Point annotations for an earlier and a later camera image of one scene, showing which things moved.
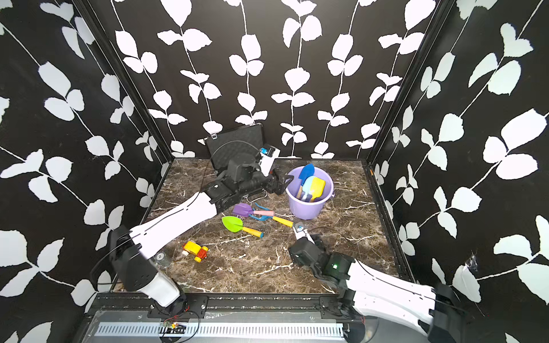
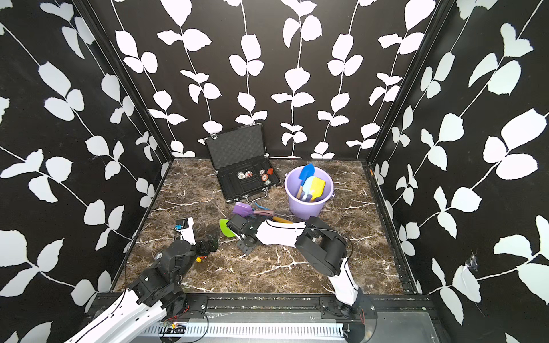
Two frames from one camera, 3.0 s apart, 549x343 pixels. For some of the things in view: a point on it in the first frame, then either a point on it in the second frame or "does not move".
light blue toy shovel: [307, 186] does not move
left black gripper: [279, 187] → [206, 249]
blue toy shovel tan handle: [307, 171] does not move
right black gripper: [294, 259] → [242, 248]
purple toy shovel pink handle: [244, 210] does not move
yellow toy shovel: [317, 188] does not move
